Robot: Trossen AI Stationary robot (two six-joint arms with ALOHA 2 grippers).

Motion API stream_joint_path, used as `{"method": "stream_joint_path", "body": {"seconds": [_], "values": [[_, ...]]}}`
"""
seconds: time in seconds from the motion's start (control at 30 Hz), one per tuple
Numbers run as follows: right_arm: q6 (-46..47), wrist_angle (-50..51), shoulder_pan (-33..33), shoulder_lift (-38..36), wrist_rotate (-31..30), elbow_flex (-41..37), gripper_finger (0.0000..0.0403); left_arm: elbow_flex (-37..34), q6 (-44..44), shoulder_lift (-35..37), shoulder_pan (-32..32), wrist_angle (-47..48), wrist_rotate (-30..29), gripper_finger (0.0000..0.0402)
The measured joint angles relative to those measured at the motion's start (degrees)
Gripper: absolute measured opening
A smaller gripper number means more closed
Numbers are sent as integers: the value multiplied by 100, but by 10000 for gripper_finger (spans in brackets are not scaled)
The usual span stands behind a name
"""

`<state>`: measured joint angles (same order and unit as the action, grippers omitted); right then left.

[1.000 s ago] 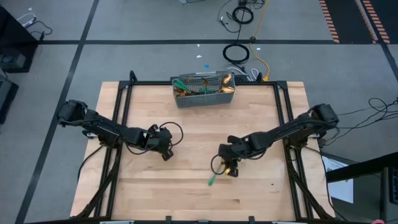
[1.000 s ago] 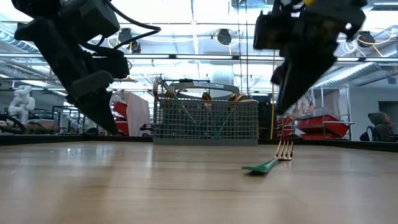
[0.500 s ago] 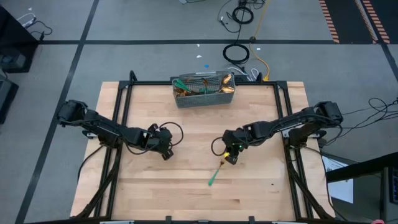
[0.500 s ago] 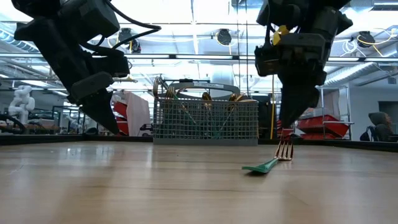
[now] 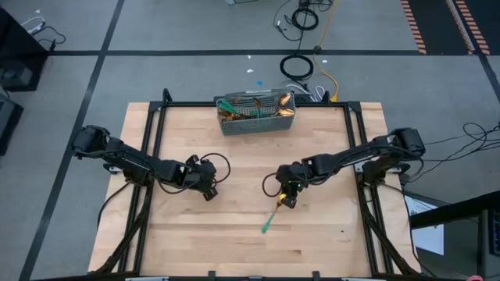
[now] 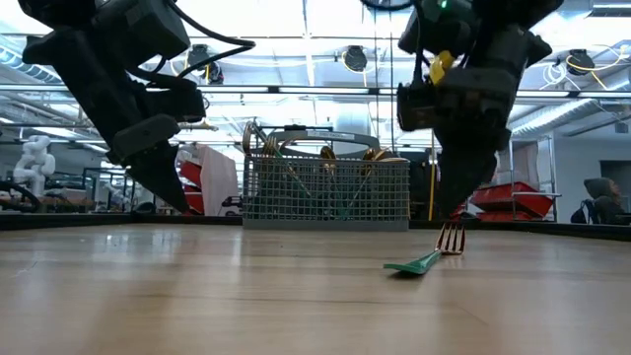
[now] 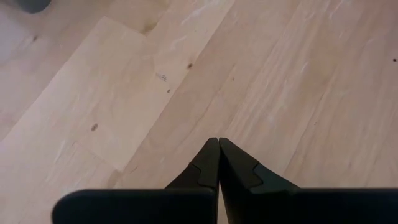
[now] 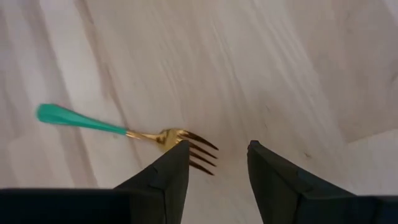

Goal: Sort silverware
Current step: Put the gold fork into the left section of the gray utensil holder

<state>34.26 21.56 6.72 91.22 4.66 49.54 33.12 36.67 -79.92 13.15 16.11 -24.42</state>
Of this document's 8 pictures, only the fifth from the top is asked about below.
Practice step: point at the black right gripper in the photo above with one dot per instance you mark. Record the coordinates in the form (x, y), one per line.
(293, 177)

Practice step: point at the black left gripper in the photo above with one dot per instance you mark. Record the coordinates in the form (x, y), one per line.
(199, 173)

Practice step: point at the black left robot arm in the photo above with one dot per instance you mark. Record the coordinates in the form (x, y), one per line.
(133, 160)

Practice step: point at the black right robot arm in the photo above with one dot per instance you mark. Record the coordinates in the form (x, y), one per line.
(351, 156)

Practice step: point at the small yellow tag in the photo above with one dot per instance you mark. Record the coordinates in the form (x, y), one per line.
(281, 196)

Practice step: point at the gray mesh cutlery basket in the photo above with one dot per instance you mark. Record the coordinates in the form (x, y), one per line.
(254, 129)

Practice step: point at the white paper sheet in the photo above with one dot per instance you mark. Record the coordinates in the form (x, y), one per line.
(427, 242)

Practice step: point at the black desk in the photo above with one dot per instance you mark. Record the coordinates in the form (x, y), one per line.
(449, 210)

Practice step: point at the small red object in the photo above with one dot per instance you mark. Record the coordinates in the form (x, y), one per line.
(474, 278)

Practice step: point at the black equipment case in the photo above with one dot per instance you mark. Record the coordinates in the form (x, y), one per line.
(9, 125)

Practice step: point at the black cabinet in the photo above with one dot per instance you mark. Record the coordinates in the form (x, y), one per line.
(15, 50)

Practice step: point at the black aluminium rig frame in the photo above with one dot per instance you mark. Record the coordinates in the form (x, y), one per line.
(187, 104)

